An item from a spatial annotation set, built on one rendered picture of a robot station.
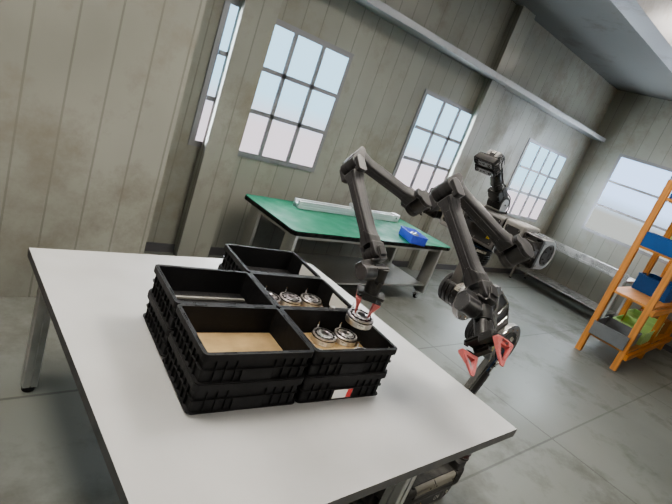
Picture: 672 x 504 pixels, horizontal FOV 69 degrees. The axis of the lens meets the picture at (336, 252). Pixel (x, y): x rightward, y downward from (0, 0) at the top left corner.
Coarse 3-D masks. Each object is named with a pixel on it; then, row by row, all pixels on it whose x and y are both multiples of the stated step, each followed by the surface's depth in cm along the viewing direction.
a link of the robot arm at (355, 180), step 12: (360, 156) 188; (360, 168) 185; (348, 180) 188; (360, 180) 187; (360, 192) 184; (360, 204) 181; (360, 216) 180; (372, 216) 182; (360, 228) 179; (372, 228) 179; (360, 240) 179; (372, 240) 174; (372, 252) 173
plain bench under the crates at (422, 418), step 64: (64, 256) 215; (128, 256) 237; (64, 320) 172; (128, 320) 186; (128, 384) 153; (384, 384) 208; (448, 384) 228; (128, 448) 130; (192, 448) 138; (256, 448) 147; (320, 448) 156; (384, 448) 168; (448, 448) 181
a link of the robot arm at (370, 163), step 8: (360, 152) 193; (352, 160) 187; (368, 160) 196; (344, 168) 191; (352, 168) 189; (368, 168) 197; (376, 168) 198; (376, 176) 200; (384, 176) 200; (392, 176) 204; (384, 184) 202; (392, 184) 202; (400, 184) 205; (392, 192) 206; (400, 192) 205; (408, 192) 206; (416, 192) 207; (424, 192) 209; (408, 200) 208; (424, 200) 207; (408, 208) 212
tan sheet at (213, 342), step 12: (204, 336) 169; (216, 336) 172; (228, 336) 175; (240, 336) 178; (252, 336) 181; (264, 336) 184; (216, 348) 165; (228, 348) 168; (240, 348) 170; (252, 348) 173; (264, 348) 176; (276, 348) 179
